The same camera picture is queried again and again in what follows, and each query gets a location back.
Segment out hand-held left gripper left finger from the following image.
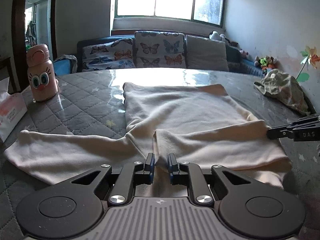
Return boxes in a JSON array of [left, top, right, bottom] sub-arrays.
[[70, 152, 156, 205]]

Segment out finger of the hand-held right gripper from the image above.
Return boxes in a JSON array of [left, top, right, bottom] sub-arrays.
[[287, 114, 320, 128], [266, 125, 296, 140]]

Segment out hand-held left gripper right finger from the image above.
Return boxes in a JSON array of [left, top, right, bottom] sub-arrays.
[[167, 152, 253, 205]]

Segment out cream long-sleeve shirt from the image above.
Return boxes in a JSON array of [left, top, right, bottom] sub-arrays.
[[4, 81, 293, 198]]

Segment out green patterned garment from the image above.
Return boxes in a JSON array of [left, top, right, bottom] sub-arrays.
[[254, 69, 312, 117]]

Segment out colourful paper pinwheel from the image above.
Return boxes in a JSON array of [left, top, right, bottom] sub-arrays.
[[296, 45, 320, 83]]

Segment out pile of small plush toys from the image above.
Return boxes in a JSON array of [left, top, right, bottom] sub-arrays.
[[254, 55, 278, 72]]

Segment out plain grey cushion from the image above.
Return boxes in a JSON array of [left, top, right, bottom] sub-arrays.
[[185, 34, 230, 72]]

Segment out white plush toy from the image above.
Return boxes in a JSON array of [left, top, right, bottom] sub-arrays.
[[209, 31, 227, 42]]

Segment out square butterfly print cushion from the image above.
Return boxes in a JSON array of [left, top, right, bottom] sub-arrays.
[[134, 31, 187, 68]]

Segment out wide butterfly print cushion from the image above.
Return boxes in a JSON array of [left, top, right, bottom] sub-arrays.
[[82, 38, 137, 72]]

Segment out blue chair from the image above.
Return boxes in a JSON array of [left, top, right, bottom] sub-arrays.
[[53, 54, 78, 77]]

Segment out dark blue sofa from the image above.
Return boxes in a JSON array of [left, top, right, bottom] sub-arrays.
[[76, 34, 265, 78]]

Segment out grey cloth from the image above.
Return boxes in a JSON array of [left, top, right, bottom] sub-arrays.
[[56, 54, 78, 64]]

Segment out pink cartoon water bottle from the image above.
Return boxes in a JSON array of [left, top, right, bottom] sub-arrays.
[[26, 43, 61, 102]]

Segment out white tissue box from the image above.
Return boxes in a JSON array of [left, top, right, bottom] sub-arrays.
[[0, 76, 28, 143]]

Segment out dark wooden door frame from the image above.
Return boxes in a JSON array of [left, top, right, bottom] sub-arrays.
[[12, 0, 59, 93]]

